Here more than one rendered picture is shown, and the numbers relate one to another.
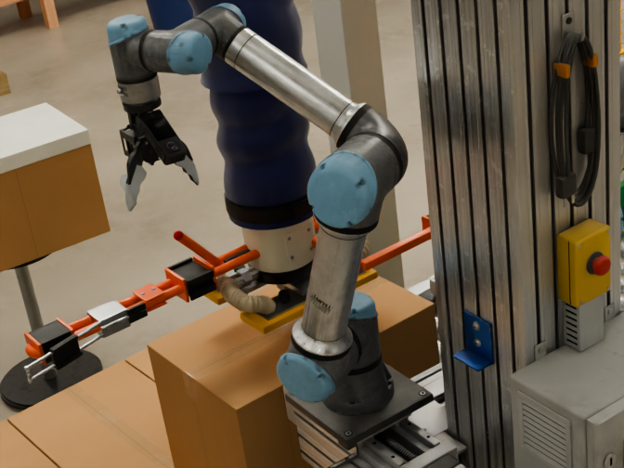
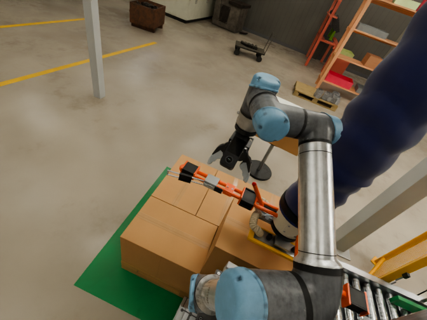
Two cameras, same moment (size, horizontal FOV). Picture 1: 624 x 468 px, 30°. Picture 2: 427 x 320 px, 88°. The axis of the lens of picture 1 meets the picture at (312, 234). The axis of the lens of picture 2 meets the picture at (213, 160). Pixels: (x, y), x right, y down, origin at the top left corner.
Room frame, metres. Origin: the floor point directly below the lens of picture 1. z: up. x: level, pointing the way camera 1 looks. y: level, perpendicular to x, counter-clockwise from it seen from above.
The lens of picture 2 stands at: (1.57, -0.07, 2.06)
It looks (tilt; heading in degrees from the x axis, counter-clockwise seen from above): 41 degrees down; 42
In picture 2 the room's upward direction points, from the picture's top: 19 degrees clockwise
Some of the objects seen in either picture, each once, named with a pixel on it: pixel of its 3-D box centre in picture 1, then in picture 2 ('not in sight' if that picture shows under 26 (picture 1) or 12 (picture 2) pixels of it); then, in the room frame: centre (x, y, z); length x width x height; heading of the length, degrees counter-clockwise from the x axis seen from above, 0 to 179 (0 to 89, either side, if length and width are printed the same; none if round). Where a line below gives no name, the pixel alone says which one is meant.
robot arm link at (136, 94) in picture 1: (137, 89); (248, 119); (2.05, 0.28, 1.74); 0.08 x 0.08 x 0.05
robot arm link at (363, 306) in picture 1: (347, 327); not in sight; (1.99, -0.04, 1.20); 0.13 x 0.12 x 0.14; 147
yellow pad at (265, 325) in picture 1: (309, 289); (280, 244); (2.39, 0.02, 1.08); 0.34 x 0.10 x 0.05; 123
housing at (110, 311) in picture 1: (109, 318); (211, 181); (2.21, 0.46, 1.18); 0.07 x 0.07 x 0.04; 33
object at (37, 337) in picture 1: (51, 341); (190, 170); (2.14, 0.58, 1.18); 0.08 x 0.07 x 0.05; 123
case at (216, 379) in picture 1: (301, 390); (258, 254); (2.47, 0.08, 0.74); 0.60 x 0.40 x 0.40; 124
